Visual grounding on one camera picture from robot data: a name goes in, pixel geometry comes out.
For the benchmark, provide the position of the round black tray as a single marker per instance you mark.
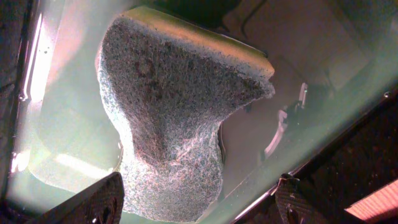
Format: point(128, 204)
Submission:
point(357, 140)

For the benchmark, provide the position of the green scouring sponge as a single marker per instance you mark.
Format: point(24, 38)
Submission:
point(167, 85)

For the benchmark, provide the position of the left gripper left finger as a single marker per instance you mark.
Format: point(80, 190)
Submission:
point(101, 202)

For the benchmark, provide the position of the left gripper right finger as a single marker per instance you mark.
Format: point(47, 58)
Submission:
point(293, 207)

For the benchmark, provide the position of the mint green plate top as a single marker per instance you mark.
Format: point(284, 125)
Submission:
point(62, 124)

